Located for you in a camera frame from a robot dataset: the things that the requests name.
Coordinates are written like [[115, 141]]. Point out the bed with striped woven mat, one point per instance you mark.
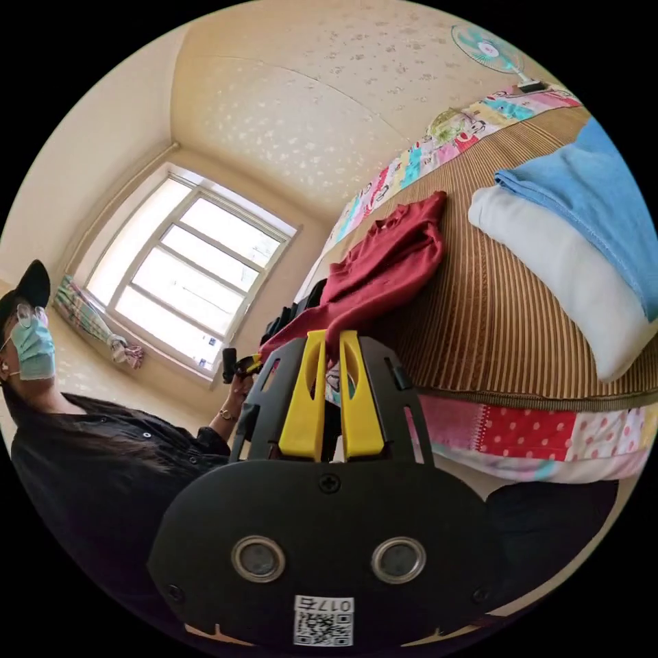
[[488, 308]]

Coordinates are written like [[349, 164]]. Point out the person's left forearm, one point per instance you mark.
[[225, 420]]

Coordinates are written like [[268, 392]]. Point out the person's left hand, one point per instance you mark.
[[241, 393]]

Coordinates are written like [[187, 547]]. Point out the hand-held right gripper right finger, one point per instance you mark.
[[362, 416]]

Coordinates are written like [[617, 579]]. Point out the turquoise fan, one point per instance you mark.
[[486, 50]]

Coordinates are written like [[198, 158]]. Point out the red long sleeve shirt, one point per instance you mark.
[[390, 257]]

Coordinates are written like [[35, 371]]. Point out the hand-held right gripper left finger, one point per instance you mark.
[[303, 411]]

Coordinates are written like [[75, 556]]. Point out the tied striped curtain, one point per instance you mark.
[[87, 313]]

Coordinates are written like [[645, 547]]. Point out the person's body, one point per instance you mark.
[[103, 488]]

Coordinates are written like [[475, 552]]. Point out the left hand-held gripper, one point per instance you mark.
[[245, 376]]

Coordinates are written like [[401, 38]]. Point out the window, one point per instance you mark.
[[190, 272]]

